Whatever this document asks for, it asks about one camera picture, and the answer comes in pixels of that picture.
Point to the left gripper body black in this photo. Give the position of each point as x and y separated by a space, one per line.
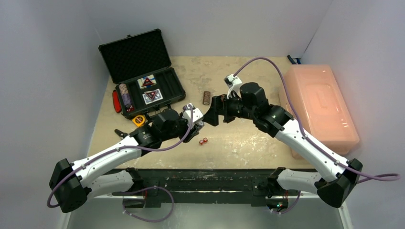
185 128

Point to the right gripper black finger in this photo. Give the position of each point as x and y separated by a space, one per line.
211 117
217 102

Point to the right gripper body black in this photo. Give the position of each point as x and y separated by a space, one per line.
220 108

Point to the brown poker chip stack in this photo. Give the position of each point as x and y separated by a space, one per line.
206 98

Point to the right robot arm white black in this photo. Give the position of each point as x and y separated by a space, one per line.
335 176

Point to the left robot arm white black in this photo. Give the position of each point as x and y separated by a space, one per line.
73 183

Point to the black poker set case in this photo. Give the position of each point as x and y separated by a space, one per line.
135 56

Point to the card deck lower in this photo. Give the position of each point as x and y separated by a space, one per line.
152 96

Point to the card deck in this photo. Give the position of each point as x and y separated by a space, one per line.
146 81
152 96

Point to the yellow tape measure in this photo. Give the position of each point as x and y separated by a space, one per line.
139 120

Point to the card deck upper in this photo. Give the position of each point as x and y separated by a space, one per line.
146 81

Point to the black pliers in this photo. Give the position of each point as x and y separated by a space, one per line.
121 134

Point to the pink chip stack in case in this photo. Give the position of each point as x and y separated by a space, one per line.
125 95

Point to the pink translucent plastic storage box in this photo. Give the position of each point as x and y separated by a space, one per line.
313 91

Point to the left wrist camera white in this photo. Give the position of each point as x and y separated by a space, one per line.
193 116

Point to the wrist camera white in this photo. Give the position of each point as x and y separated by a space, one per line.
193 116
234 83

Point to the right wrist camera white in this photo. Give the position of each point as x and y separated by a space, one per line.
234 83

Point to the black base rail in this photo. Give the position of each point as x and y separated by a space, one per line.
204 186

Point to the blue clamp at wall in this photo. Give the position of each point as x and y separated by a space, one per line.
293 60

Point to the red black handled tool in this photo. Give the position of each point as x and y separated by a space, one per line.
116 102

